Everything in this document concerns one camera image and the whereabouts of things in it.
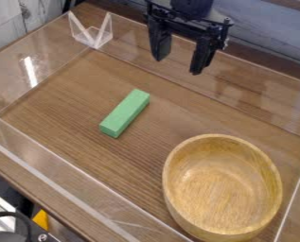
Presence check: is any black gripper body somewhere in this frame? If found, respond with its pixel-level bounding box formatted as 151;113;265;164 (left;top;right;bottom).
145;0;234;40

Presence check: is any clear acrylic corner bracket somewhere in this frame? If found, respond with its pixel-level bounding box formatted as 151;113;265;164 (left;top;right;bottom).
67;12;113;49

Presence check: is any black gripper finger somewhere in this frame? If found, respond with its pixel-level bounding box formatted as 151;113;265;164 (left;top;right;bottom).
149;18;173;61
190;29;224;75

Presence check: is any brown wooden bowl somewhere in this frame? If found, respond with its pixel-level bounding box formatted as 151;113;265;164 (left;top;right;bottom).
162;134;284;242

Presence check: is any green rectangular block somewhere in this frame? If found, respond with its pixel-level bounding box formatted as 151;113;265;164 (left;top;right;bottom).
99;89;150;138

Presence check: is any yellow black machine base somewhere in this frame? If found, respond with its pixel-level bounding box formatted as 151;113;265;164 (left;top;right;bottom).
0;189;64;242

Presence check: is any black cable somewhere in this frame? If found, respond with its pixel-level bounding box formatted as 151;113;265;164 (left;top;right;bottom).
0;211;35;242

